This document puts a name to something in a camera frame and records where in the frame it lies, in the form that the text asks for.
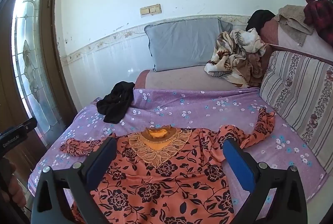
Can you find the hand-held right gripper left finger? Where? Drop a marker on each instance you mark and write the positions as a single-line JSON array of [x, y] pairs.
[[101, 161]]

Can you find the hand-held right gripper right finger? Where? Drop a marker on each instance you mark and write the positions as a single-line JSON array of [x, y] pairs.
[[239, 161]]

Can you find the orange black floral blouse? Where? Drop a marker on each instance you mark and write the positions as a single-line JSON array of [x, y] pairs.
[[161, 182]]

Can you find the person's left hand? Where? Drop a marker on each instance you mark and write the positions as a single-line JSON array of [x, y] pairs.
[[17, 192]]

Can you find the black cloth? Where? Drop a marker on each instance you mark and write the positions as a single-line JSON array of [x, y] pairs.
[[117, 104]]

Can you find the purple floral bedsheet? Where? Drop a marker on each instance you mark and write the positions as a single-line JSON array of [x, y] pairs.
[[195, 109]]

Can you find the wooden stained glass door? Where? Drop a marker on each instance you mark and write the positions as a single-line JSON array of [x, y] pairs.
[[28, 62]]

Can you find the striped floral cushion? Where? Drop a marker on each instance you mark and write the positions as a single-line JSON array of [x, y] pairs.
[[299, 88]]

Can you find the pink sofa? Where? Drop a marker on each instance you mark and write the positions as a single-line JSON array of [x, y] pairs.
[[182, 81]]

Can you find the beige floral blanket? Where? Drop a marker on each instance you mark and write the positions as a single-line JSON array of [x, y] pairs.
[[234, 57]]

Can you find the grey pillow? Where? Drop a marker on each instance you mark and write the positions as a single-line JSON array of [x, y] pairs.
[[182, 42]]

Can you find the black garment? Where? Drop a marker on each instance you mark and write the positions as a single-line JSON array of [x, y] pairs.
[[260, 18]]

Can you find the beige towel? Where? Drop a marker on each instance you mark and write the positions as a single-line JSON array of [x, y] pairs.
[[294, 21]]

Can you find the red plaid garment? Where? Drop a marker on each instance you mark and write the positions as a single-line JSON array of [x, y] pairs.
[[320, 13]]

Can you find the cream light switch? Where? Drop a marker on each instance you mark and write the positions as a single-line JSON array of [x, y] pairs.
[[145, 11], [155, 9]]

